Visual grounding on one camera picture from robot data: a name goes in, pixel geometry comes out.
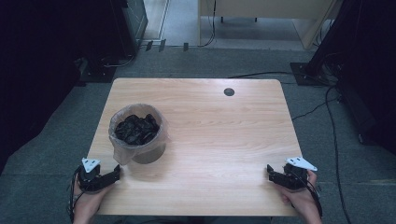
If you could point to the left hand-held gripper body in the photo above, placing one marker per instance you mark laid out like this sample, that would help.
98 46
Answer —
90 180

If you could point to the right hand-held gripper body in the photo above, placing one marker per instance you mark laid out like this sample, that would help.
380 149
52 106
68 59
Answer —
295 177

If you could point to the person's left hand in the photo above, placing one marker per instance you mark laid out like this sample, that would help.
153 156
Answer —
88 199

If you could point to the person's right hand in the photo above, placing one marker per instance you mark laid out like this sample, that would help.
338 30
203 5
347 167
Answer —
300 196

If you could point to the bin with plastic bag liner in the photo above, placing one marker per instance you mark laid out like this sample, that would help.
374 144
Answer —
120 149

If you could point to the grey round trash bin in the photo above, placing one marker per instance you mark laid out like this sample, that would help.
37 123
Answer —
149 155

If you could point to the crumpled black plastic bag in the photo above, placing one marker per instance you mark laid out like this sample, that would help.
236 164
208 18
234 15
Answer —
137 129

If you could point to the round black table grommet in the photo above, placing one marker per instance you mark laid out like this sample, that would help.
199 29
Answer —
229 92

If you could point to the black curtain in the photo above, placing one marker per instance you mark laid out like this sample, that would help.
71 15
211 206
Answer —
37 62
367 62

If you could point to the dark computer tower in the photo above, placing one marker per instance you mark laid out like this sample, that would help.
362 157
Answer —
135 21

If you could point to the beige wooden desk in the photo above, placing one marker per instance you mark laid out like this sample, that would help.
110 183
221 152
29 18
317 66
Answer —
264 7

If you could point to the black stand base plate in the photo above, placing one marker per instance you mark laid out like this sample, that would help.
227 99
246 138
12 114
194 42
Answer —
306 74
99 75

